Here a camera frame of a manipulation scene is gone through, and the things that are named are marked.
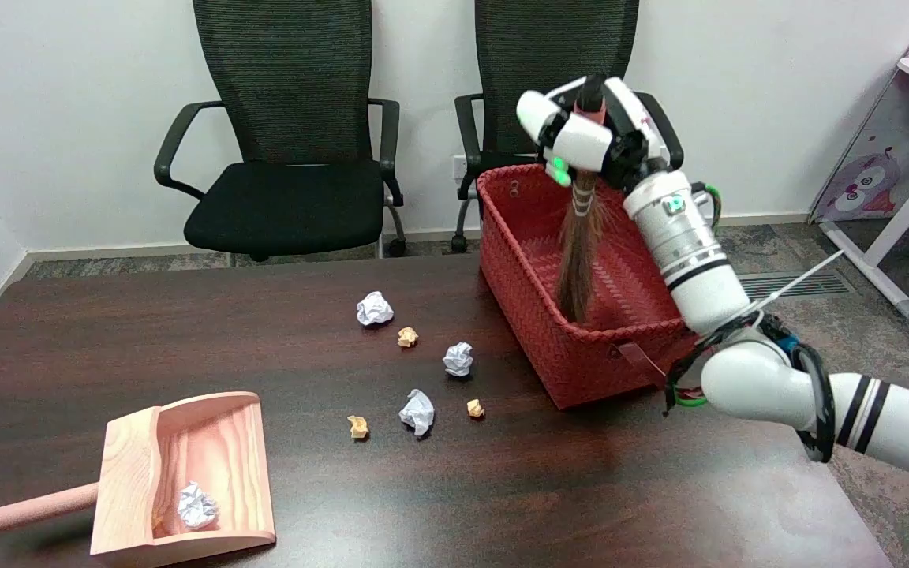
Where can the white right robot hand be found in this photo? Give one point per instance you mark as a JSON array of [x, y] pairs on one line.
[[581, 142]]

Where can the brown straw hand broom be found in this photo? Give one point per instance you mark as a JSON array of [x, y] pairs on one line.
[[578, 260]]

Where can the white paper ball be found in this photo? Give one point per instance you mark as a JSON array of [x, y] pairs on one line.
[[458, 359], [196, 506], [375, 308], [417, 412]]

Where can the small brown paper ball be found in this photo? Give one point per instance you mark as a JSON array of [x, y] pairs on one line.
[[475, 408], [357, 427], [407, 337]]

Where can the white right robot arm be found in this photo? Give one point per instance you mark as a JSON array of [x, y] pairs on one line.
[[691, 252]]

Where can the wooden dustpan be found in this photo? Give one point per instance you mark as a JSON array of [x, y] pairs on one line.
[[218, 442]]

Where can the black mesh office chair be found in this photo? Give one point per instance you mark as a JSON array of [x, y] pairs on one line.
[[281, 79], [549, 47]]

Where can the red woven basket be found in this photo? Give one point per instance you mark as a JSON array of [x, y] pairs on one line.
[[581, 347]]

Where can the white zip tie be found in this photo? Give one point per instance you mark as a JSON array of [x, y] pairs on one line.
[[802, 278]]

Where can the floor vent grille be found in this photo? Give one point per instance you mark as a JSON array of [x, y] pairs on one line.
[[802, 285]]

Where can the white wall socket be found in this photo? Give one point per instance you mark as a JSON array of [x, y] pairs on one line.
[[459, 166]]

